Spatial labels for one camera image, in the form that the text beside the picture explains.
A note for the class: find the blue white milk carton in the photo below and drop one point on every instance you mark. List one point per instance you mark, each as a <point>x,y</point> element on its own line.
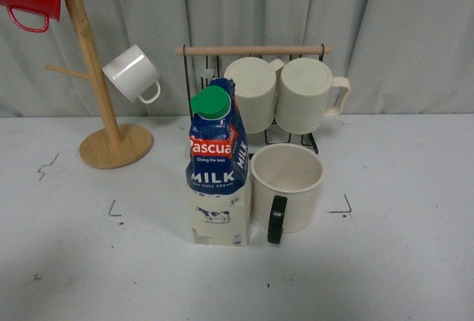
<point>218,178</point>

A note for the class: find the cream mug black handle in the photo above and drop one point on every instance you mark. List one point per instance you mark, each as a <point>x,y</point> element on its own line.
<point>286,179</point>

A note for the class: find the left cream ribbed mug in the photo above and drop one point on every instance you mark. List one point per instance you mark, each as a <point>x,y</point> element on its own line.
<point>255,90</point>

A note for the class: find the cream ribbed mug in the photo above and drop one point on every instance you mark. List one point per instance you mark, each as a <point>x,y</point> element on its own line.
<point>308,91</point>
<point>255,90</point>

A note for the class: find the right cream ribbed mug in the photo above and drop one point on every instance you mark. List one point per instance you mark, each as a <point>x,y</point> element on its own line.
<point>308,91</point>

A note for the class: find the wooden mug tree stand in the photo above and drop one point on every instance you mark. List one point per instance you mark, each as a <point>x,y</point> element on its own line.
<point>115,145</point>

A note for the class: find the white enamel mug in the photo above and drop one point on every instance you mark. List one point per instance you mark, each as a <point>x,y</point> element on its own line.
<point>132,73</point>

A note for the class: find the grey backdrop curtain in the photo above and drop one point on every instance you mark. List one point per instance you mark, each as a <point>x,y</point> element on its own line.
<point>401,56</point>

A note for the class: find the black wire cup rack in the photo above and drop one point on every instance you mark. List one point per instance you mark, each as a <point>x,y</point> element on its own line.
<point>267,53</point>

